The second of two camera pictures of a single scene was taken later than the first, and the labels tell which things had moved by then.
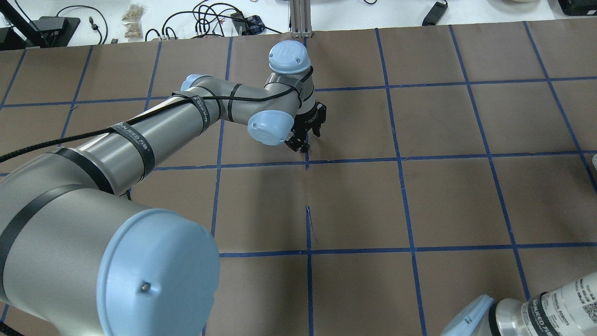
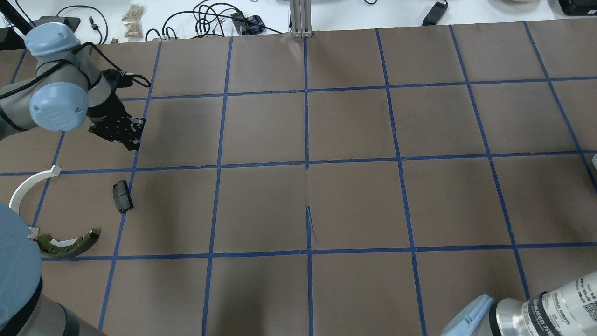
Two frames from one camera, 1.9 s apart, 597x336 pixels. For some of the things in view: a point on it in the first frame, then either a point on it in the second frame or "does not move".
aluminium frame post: (300, 18) does not move
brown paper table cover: (450, 162) does not move
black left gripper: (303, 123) to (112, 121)
